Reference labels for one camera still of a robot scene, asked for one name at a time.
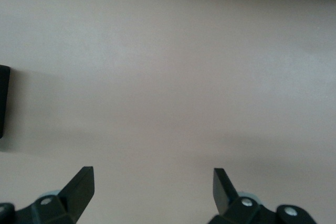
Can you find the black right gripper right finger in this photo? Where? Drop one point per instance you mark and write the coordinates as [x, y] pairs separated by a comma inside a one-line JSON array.
[[223, 195]]

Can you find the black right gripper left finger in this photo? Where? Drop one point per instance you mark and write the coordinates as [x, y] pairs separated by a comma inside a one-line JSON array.
[[78, 195]]

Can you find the black rectangular plastic box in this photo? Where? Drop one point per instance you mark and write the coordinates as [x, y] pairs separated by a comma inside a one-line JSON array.
[[4, 103]]

